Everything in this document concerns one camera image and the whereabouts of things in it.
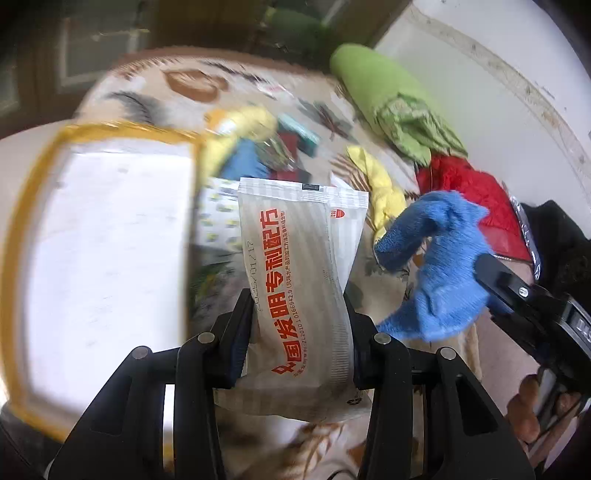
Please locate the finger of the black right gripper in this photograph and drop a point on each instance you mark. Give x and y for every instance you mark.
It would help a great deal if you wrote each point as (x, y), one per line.
(503, 281)

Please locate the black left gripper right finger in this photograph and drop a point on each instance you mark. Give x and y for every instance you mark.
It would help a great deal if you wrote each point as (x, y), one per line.
(465, 434)

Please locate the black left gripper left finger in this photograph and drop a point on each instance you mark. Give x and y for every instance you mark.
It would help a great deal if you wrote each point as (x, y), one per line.
(120, 434)

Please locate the blue terry cloth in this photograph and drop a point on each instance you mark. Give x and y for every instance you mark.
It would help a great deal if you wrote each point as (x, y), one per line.
(447, 297)

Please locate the yellow terry cloth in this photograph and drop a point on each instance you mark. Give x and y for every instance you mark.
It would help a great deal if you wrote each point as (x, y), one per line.
(387, 200)

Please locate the grey striped medicine packet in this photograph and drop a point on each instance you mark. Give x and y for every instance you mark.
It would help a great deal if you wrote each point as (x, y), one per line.
(299, 243)

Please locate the person's right hand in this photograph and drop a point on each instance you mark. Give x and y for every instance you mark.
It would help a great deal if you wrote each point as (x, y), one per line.
(522, 418)

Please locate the red quilted bag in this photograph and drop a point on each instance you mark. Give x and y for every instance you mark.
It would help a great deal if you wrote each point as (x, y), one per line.
(500, 227)

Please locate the black garment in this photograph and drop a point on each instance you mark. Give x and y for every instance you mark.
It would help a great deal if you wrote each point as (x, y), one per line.
(564, 252)

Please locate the green rolled quilt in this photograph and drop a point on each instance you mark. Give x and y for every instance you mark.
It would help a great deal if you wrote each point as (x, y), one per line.
(395, 104)

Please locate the yellow-rimmed white storage bin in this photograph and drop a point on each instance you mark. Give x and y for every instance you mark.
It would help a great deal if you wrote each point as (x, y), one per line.
(94, 263)

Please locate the teal small box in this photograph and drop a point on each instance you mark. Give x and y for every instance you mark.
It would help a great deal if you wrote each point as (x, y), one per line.
(307, 140)

